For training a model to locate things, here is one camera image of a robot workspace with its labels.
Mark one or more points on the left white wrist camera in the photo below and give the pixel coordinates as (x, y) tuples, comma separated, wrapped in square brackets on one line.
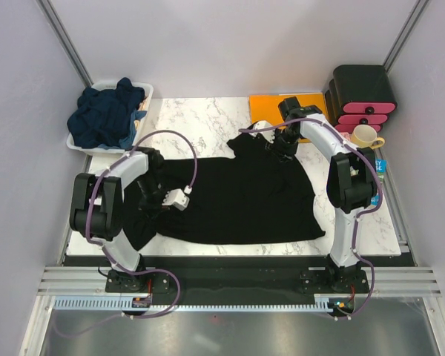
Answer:
[(176, 198)]

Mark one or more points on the black pink drawer unit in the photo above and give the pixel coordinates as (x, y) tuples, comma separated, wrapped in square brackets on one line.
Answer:
[(359, 95)]

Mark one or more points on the blue children's book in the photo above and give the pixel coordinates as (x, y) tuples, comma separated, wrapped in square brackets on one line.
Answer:
[(380, 167)]

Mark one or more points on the white slotted cable duct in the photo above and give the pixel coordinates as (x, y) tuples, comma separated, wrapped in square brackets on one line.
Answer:
[(120, 303)]

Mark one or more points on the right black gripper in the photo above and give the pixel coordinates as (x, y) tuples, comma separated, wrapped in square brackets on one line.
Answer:
[(282, 154)]

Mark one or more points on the white laundry basket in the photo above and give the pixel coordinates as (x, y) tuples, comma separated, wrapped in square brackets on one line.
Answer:
[(96, 146)]

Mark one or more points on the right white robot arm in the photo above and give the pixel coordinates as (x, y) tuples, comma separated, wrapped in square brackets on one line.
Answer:
[(351, 184)]

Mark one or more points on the navy blue t shirt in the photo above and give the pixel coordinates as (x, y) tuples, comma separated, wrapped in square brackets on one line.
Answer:
[(100, 115)]

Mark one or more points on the yellow mug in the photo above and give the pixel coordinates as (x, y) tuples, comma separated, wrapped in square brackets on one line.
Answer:
[(365, 136)]

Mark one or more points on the orange folder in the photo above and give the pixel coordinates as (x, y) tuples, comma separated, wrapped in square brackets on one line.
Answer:
[(265, 107)]

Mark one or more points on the cream garment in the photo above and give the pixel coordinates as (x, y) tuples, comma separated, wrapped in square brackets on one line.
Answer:
[(143, 104)]

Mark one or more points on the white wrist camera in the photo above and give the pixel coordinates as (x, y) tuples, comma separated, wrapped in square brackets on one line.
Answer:
[(176, 198), (265, 130)]

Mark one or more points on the light blue garment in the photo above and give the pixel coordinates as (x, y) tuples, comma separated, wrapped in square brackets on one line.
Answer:
[(126, 142)]

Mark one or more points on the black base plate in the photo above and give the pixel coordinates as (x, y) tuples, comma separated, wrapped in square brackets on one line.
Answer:
[(238, 280)]

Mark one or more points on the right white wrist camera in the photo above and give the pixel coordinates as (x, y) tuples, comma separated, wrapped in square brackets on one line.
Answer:
[(265, 130)]

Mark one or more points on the aluminium frame rail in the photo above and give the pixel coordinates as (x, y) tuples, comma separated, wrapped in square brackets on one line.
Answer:
[(389, 281)]

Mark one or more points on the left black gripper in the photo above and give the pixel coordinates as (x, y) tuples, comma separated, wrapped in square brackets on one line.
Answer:
[(151, 209)]

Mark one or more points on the black t shirt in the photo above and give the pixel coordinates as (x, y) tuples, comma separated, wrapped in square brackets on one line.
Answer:
[(253, 198)]

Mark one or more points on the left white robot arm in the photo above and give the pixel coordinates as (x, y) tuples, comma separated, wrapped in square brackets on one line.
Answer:
[(98, 208)]

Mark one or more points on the pink toy block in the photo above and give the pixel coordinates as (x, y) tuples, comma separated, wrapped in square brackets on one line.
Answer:
[(345, 137)]

